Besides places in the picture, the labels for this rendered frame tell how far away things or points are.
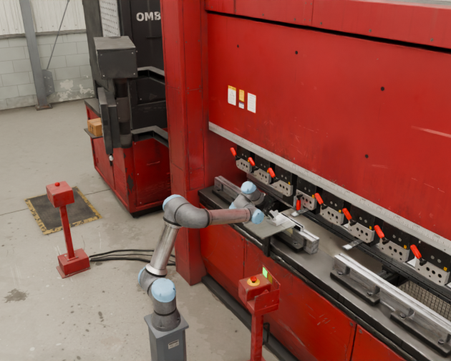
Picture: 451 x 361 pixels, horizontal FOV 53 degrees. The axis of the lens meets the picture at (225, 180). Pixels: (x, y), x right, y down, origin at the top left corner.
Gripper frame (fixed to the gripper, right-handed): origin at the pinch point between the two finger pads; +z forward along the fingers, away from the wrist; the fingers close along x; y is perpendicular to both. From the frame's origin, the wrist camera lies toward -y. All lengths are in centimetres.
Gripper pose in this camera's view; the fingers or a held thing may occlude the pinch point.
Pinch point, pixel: (270, 218)
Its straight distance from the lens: 277.7
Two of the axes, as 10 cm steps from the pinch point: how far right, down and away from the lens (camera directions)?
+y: 6.0, -7.8, 1.6
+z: 4.8, 5.2, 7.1
